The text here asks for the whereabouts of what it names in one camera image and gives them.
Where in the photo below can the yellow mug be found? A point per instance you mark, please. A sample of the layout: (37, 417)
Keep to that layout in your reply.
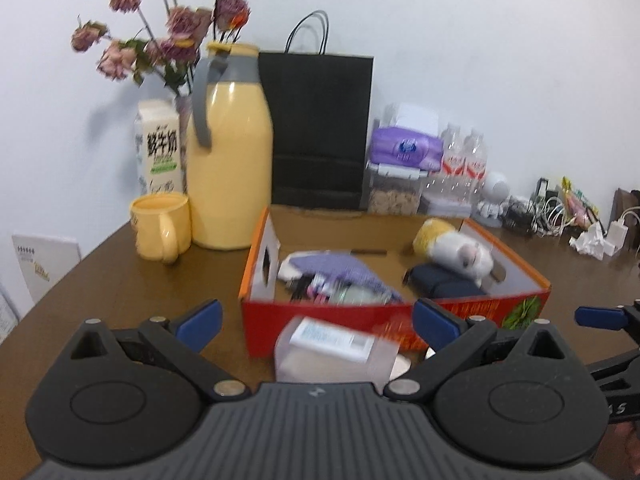
(160, 230)

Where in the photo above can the black paper bag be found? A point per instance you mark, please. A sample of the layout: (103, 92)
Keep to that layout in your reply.
(315, 135)

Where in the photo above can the clear container of seeds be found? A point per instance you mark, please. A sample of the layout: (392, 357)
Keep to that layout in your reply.
(395, 200)

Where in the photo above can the white charger plug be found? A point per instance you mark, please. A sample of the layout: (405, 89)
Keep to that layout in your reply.
(620, 235)

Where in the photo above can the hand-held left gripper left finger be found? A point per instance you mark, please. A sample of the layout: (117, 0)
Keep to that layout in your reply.
(202, 321)

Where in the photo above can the white booklet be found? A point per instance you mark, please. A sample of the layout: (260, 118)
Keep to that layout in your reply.
(45, 270)

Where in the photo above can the dried pink flowers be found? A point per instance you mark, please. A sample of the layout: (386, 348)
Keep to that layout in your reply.
(182, 20)

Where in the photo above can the navy blue case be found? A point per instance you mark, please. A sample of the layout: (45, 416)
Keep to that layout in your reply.
(440, 280)

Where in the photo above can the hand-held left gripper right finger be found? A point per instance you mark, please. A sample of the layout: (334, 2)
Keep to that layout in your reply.
(435, 321)

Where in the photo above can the yellow white plush toy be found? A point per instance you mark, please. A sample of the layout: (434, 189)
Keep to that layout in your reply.
(450, 250)

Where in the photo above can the white milk carton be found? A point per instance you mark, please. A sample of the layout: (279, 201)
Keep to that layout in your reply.
(160, 150)

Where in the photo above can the glass flower vase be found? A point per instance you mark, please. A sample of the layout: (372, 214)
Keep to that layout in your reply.
(184, 130)

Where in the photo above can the crumpled white paper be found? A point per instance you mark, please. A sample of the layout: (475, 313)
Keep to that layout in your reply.
(592, 240)

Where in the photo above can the clear water bottle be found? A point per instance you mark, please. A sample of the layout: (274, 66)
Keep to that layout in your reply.
(452, 155)
(475, 160)

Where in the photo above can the yellow thermos jug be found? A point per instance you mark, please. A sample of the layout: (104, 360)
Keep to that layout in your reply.
(230, 170)

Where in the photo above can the white tin box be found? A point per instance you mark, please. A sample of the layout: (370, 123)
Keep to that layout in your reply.
(445, 206)

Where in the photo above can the clear plastic labelled container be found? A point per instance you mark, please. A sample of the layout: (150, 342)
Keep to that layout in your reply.
(325, 360)

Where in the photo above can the brown box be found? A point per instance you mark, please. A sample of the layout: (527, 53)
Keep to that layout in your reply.
(631, 202)

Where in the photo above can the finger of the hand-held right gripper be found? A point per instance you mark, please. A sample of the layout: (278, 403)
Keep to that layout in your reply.
(597, 316)

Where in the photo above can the white robot figure speaker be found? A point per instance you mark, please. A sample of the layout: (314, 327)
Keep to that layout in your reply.
(496, 187)

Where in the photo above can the colourful snack packets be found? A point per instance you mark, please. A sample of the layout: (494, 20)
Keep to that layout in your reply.
(580, 205)

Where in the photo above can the purple tissue pack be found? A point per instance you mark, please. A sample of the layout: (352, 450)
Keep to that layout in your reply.
(405, 147)

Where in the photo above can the white paper sheet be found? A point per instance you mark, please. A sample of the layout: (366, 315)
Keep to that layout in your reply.
(6, 312)

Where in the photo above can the orange cardboard box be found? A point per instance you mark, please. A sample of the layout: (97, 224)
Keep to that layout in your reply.
(350, 321)

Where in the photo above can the purple patterned pouch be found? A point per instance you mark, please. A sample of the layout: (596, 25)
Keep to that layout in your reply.
(340, 265)

